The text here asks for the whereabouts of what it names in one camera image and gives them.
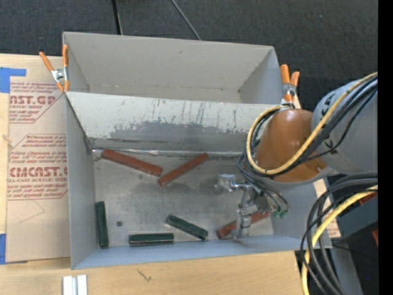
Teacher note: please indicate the brown cardboard board red print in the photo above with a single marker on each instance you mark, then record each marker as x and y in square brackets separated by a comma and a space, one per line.
[37, 164]

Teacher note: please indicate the dark green flat block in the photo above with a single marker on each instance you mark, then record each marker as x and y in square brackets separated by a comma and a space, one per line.
[151, 238]
[101, 224]
[187, 227]

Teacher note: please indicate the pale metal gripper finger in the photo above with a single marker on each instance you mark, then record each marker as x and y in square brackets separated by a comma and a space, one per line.
[243, 224]
[226, 181]

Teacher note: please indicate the grey metal bin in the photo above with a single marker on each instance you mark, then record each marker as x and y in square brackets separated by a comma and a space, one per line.
[172, 124]

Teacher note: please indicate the red-brown flat block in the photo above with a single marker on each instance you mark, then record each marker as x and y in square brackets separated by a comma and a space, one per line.
[183, 169]
[132, 162]
[227, 229]

